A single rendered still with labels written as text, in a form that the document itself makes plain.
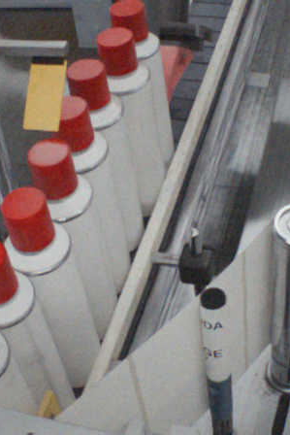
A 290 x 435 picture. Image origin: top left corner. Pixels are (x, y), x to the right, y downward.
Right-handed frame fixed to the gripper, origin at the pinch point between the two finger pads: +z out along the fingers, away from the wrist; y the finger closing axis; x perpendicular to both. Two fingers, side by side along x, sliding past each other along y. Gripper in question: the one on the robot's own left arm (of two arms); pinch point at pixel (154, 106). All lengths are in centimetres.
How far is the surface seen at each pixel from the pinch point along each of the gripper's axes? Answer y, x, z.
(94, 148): 1.8, -22.1, 3.2
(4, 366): 2.2, -37.9, 16.7
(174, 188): 4.4, -6.1, 7.6
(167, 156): 2.3, -2.0, 5.0
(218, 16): 0.7, 25.4, -13.3
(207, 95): 4.3, 5.4, -1.7
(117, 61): 1.1, -16.3, -4.0
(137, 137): 2.0, -11.6, 2.7
